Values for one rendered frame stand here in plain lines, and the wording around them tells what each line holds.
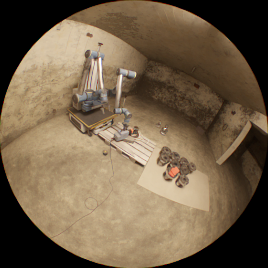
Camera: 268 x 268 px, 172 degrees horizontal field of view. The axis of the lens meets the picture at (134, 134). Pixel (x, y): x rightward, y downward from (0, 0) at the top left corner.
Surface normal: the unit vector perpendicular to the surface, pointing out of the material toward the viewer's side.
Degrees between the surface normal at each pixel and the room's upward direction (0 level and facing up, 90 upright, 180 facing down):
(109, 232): 0
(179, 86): 90
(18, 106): 90
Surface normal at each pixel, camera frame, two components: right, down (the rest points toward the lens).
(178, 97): -0.46, 0.44
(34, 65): 0.84, 0.51
